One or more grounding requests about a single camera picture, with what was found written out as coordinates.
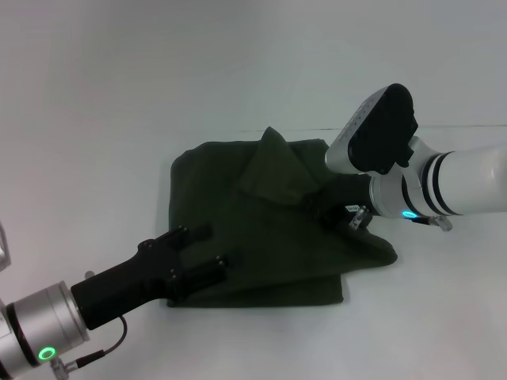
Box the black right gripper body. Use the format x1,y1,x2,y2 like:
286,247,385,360
303,196,375,233

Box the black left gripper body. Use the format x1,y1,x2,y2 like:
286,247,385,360
70,226,189,332

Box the dark green t-shirt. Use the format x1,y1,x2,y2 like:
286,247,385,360
166,126,398,310

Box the left gripper cable with plug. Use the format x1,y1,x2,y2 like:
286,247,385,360
49,269,128,373

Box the gripper cable with plug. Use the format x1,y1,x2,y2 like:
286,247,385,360
348,208,453,233
49,269,128,373

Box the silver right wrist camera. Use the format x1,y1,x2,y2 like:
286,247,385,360
324,82,419,176

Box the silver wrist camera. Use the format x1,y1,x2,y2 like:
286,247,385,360
0,221,12,272
324,82,419,176

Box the right gripper cable with plug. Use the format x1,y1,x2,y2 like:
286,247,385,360
348,208,453,233

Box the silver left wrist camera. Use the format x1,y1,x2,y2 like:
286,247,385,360
0,221,12,272

